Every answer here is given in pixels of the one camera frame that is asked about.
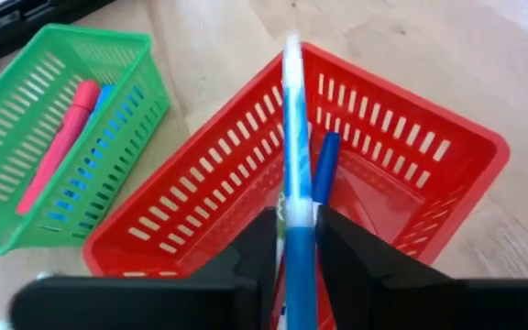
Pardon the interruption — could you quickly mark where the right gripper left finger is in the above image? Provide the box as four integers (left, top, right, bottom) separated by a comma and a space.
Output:
9, 208, 278, 330

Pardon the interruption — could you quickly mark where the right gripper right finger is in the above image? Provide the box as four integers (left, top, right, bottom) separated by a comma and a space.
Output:
316, 205, 528, 330

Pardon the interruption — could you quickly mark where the blue-capped Expo marker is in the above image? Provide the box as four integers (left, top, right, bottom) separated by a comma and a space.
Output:
280, 31, 320, 330
310, 131, 342, 206

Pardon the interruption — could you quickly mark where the pink highlighter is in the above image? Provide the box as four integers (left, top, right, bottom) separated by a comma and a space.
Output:
15, 80, 103, 215

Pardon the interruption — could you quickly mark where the blue Sharpie highlighter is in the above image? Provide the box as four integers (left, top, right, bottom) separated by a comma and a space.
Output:
46, 83, 145, 230

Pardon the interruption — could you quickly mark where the red plastic basket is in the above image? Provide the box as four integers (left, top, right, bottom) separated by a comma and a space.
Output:
82, 41, 512, 330

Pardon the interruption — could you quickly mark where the green plastic basket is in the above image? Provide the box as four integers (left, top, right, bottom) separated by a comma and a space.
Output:
0, 23, 172, 257

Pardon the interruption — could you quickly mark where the black aluminium table frame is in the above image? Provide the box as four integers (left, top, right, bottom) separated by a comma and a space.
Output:
0, 0, 116, 73

